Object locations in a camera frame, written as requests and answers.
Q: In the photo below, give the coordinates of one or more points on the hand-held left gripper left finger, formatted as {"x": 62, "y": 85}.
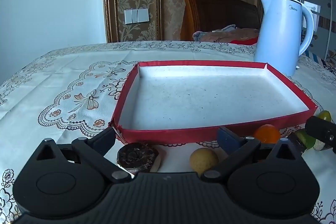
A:
{"x": 103, "y": 140}

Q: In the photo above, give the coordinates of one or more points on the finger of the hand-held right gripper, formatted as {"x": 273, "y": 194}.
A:
{"x": 321, "y": 129}

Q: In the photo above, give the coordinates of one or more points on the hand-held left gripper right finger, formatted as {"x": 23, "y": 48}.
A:
{"x": 227, "y": 140}

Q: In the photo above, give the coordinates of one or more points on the green tomato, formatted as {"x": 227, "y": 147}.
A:
{"x": 324, "y": 116}

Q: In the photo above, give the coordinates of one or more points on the green cucumber piece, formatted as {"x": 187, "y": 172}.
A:
{"x": 310, "y": 140}

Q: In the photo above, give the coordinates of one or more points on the tan longan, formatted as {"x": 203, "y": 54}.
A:
{"x": 203, "y": 161}

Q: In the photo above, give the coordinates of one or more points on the dark brown white fruit piece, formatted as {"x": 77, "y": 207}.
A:
{"x": 136, "y": 157}

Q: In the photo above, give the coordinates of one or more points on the large mandarin orange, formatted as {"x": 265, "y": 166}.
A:
{"x": 266, "y": 133}

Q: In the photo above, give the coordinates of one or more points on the red shallow cardboard box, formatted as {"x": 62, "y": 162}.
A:
{"x": 210, "y": 98}

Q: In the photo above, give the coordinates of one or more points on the dark patterned cloth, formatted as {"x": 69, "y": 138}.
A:
{"x": 328, "y": 61}

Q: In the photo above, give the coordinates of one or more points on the red cloth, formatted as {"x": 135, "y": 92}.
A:
{"x": 245, "y": 41}

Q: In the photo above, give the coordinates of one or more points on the light blue electric kettle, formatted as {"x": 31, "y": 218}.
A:
{"x": 278, "y": 37}

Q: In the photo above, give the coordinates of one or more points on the wooden chair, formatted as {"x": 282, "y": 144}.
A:
{"x": 218, "y": 11}

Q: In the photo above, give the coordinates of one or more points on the white wall light switch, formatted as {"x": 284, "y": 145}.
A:
{"x": 136, "y": 16}

